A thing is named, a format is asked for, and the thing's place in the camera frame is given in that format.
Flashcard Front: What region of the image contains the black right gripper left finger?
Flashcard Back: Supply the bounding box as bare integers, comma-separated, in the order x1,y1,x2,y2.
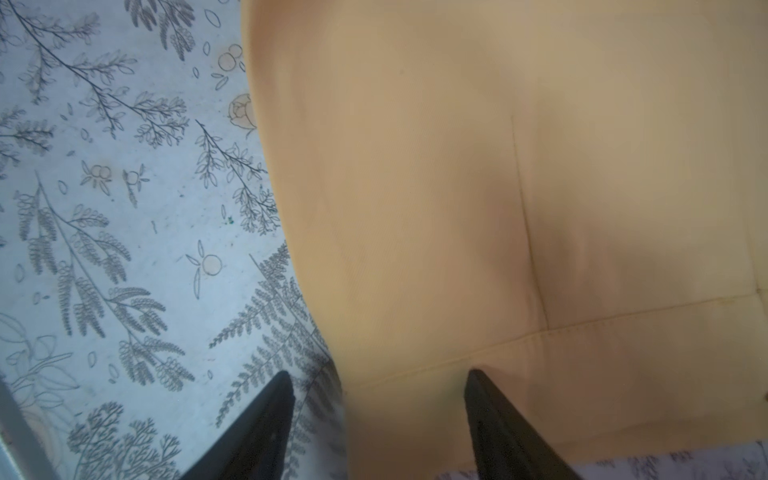
181,371,295,480

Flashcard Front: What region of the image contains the tan skirt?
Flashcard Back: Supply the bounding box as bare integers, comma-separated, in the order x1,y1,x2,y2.
241,1,767,479

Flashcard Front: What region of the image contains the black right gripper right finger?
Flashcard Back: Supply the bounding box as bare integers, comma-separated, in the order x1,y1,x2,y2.
464,369,581,480

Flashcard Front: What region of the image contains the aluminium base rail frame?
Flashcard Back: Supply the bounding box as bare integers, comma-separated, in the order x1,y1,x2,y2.
1,383,59,480

